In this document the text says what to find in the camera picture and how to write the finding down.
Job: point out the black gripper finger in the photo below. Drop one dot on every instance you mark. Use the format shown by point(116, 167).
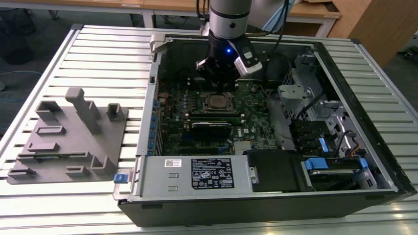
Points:
point(223, 88)

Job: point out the silver-topped CPU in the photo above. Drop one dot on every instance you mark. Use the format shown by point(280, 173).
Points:
point(218, 102)

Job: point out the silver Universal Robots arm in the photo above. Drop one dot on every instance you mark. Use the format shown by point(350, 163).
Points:
point(228, 14)

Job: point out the CPU socket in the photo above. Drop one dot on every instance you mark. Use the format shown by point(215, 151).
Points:
point(205, 107)

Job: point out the large silver capacitor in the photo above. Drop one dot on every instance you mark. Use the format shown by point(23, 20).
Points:
point(254, 88)

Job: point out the green motherboard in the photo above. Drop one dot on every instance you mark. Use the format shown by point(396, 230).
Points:
point(258, 122)

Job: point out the black graphics card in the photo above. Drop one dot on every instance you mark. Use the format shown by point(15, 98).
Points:
point(210, 132)

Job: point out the silver drive cage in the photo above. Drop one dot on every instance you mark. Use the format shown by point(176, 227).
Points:
point(291, 91)

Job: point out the grey case latch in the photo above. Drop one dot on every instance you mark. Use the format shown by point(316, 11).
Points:
point(156, 41)

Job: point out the silver chipset heatsink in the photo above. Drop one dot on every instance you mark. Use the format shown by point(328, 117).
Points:
point(243, 145)

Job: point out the black plastic shroud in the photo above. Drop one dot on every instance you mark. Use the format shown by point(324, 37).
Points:
point(274, 171)

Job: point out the blue drive latch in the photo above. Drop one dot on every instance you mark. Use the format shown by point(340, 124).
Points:
point(323, 144)

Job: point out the hard disk in blue carrier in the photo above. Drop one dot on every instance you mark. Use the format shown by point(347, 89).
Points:
point(315, 163)

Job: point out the grey power supply unit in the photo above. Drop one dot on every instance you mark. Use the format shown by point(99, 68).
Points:
point(156, 181)

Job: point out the blue case latch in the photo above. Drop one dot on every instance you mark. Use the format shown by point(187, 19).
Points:
point(120, 178)

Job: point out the grey parts rack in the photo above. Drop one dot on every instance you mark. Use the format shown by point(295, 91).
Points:
point(81, 147)

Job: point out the wooden cabinet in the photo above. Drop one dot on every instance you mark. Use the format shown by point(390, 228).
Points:
point(375, 24)

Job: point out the black open PC case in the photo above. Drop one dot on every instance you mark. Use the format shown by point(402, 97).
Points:
point(228, 215)

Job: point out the black office chair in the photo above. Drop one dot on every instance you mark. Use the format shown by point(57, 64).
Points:
point(17, 52)

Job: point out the small silver wrist camera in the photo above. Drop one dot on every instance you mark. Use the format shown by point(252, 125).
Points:
point(199, 65)

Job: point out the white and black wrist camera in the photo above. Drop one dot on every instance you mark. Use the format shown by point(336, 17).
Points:
point(250, 69)

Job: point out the wooden desk white frame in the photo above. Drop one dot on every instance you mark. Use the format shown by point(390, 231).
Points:
point(136, 3)
point(310, 12)

